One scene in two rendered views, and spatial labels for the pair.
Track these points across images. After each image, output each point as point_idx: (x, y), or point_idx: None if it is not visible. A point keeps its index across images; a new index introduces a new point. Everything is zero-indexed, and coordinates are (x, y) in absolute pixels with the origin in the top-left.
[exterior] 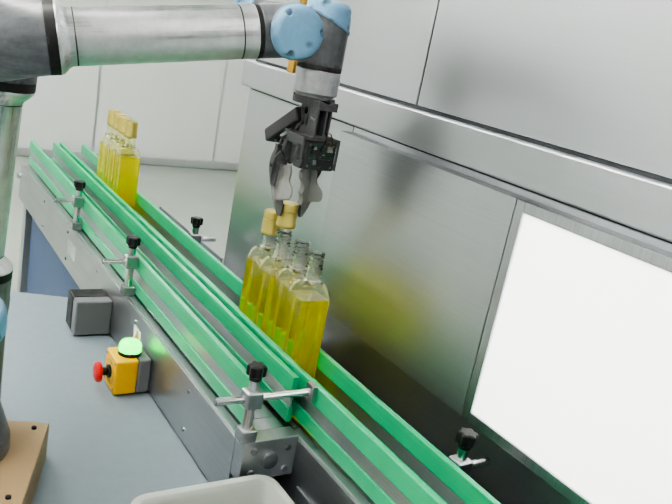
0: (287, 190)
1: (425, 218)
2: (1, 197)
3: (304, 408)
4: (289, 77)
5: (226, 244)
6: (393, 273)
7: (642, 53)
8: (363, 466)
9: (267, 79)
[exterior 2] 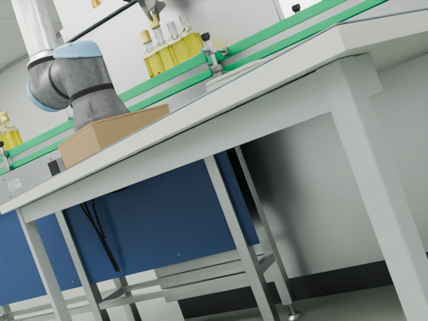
0: (152, 2)
1: None
2: (49, 17)
3: (225, 65)
4: (97, 9)
5: None
6: (213, 15)
7: None
8: (271, 42)
9: (82, 23)
